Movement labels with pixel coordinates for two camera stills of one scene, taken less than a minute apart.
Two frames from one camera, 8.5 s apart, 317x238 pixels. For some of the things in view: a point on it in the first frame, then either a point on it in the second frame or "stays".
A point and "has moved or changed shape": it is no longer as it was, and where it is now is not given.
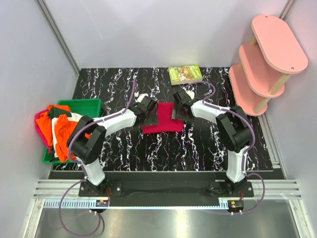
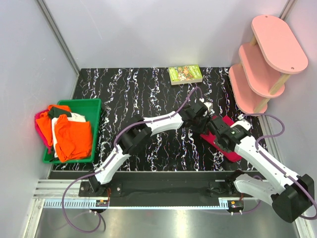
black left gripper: (152, 120) to (205, 118)
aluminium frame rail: (52, 21) stays
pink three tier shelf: (265, 65) stays
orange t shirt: (63, 129) stays
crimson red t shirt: (166, 123) has moved or changed shape
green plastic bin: (91, 107) stays
